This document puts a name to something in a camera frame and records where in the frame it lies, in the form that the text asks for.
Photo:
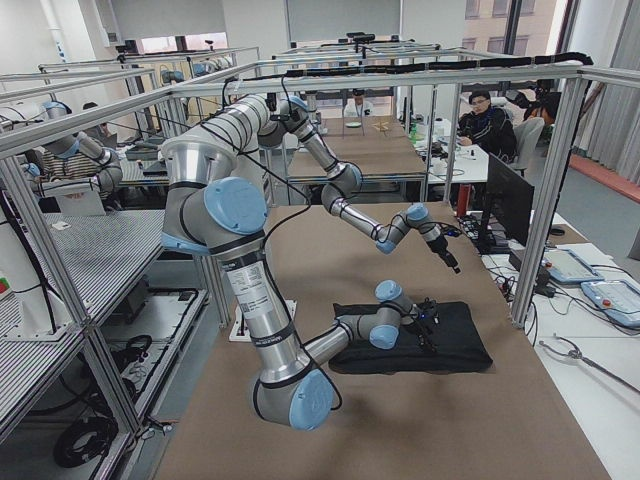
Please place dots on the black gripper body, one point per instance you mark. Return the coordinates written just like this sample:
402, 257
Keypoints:
441, 247
423, 326

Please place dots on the black t-shirt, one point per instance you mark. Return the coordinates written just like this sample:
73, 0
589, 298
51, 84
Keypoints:
453, 346

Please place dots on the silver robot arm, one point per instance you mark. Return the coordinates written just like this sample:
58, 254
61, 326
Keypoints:
232, 129
211, 212

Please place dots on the black computer monitor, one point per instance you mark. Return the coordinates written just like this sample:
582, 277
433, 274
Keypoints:
508, 200

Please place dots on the blue teach pendant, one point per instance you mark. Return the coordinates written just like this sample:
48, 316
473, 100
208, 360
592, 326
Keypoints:
617, 299
565, 267

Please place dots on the striped work table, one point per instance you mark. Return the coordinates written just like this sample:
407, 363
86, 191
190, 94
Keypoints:
105, 255

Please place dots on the seated person with lanyard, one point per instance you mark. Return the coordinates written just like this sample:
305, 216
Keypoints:
489, 127

